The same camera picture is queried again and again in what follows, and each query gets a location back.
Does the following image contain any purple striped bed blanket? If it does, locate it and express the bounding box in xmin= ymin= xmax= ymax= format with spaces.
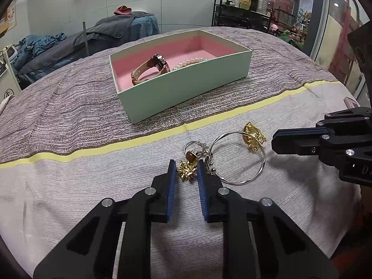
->
xmin=1 ymin=27 xmax=345 ymax=168

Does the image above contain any blue massage bed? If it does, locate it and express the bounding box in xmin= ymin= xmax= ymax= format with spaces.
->
xmin=13 ymin=11 xmax=159 ymax=89

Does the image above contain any red cloth on bed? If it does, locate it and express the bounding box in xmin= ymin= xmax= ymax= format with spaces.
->
xmin=114 ymin=5 xmax=132 ymax=15

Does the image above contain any silver ring cluster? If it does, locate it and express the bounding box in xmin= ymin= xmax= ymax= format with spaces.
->
xmin=183 ymin=140 xmax=216 ymax=174

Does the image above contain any gold flower ornament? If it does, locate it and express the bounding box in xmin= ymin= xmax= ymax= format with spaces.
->
xmin=243 ymin=122 xmax=267 ymax=152

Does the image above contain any green box pink lining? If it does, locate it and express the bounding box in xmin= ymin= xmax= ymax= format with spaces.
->
xmin=109 ymin=30 xmax=252 ymax=123

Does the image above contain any black metal cart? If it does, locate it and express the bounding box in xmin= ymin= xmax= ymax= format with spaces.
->
xmin=211 ymin=0 xmax=305 ymax=49

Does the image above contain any silver bangle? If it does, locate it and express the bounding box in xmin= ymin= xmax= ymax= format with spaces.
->
xmin=210 ymin=131 xmax=267 ymax=186

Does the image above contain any blue crumpled blanket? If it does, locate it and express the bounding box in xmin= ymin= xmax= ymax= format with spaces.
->
xmin=13 ymin=33 xmax=67 ymax=71

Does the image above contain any beige strap wristwatch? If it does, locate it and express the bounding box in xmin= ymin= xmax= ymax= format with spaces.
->
xmin=130 ymin=54 xmax=171 ymax=86

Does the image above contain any white pearl bracelet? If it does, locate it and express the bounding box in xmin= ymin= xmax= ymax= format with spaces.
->
xmin=171 ymin=56 xmax=209 ymax=72

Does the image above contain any white beauty machine with screen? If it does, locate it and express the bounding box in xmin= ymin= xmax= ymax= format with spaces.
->
xmin=1 ymin=46 xmax=21 ymax=100

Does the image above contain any dark grey towel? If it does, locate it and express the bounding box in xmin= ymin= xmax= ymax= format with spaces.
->
xmin=72 ymin=11 xmax=159 ymax=55

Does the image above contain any gold chain brooch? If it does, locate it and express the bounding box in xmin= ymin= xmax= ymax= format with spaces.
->
xmin=178 ymin=159 xmax=198 ymax=182

